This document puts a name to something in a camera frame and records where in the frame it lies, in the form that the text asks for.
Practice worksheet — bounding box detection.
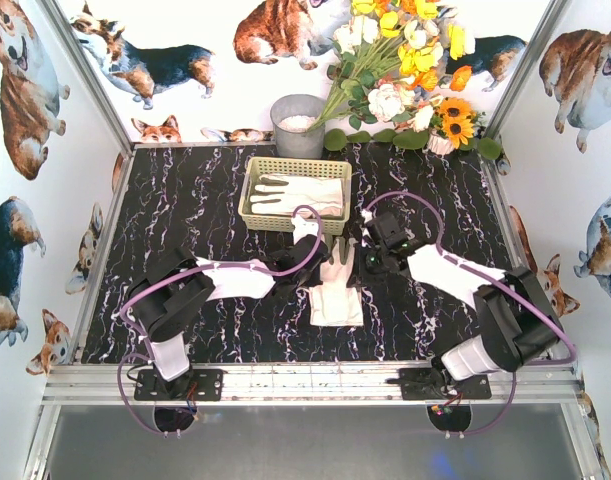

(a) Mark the small sunflower pot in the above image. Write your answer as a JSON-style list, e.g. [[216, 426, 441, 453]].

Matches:
[[426, 97, 486, 156]]

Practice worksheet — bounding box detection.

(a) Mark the aluminium front frame rail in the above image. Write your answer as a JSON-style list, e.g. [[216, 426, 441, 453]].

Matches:
[[41, 361, 583, 406]]

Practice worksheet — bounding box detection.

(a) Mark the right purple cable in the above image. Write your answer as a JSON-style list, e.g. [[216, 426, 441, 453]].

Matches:
[[367, 190, 579, 437]]

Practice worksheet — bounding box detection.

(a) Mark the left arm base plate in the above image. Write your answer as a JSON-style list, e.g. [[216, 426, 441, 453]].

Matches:
[[134, 368, 224, 401]]

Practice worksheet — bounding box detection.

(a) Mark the artificial flower bouquet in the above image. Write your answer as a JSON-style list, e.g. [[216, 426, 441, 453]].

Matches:
[[313, 1, 476, 130]]

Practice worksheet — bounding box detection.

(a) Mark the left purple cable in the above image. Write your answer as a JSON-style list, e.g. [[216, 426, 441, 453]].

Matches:
[[116, 204, 324, 437]]

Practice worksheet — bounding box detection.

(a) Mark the grey metal bucket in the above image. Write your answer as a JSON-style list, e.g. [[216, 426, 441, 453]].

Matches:
[[270, 94, 325, 159]]

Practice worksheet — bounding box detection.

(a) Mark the pale green storage basket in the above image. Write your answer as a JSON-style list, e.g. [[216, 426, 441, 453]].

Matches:
[[238, 156, 352, 236]]

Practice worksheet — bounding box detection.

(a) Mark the white glove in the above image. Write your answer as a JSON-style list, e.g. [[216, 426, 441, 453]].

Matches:
[[307, 237, 364, 327], [249, 174, 343, 217]]

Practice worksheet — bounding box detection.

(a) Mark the purple cable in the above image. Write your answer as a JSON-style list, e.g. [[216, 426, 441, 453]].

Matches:
[[116, 204, 324, 437], [367, 190, 579, 437]]

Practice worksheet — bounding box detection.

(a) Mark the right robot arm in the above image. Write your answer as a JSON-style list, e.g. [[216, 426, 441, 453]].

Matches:
[[362, 211, 563, 381]]

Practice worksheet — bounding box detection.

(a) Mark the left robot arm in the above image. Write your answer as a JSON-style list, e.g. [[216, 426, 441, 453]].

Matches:
[[121, 234, 330, 382]]

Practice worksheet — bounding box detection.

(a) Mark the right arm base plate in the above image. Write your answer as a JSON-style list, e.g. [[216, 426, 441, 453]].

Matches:
[[395, 368, 492, 400]]

